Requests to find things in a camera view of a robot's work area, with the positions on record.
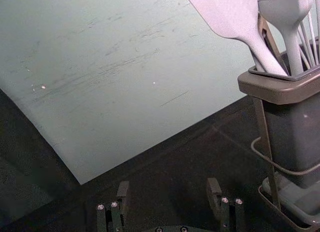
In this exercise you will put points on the pale grey silicone spatula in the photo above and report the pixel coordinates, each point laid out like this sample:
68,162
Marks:
232,19

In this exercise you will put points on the grey utensil holder brown rim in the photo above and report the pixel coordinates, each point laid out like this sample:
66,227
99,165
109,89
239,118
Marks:
295,131

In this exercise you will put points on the pale grey silicone brush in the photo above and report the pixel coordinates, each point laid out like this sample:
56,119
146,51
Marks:
290,19

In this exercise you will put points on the black table cloth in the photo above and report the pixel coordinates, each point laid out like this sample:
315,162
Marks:
175,161

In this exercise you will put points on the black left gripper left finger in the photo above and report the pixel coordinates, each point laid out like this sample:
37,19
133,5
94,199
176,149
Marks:
115,214

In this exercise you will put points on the plain pale wall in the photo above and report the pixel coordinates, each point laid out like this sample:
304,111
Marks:
112,66

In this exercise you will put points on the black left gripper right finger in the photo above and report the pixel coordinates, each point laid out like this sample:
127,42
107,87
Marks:
226,214

